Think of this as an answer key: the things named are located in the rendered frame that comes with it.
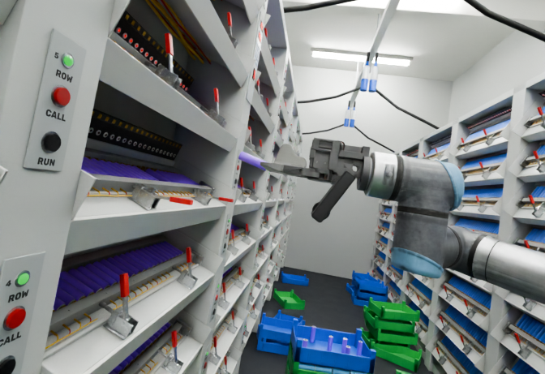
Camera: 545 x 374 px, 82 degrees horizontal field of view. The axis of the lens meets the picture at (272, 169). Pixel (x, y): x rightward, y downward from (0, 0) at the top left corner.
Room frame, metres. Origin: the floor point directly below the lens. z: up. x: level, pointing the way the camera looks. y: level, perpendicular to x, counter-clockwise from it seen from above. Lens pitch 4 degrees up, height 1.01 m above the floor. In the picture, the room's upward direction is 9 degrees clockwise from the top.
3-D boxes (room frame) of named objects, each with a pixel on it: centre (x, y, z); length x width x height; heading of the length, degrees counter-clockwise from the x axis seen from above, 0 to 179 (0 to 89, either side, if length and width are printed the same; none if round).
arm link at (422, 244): (0.62, -0.31, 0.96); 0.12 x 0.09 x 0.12; 126
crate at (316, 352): (1.32, -0.34, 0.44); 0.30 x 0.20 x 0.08; 90
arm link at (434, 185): (0.61, -0.29, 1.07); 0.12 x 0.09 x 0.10; 83
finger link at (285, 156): (0.62, -0.02, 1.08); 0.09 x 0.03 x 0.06; 87
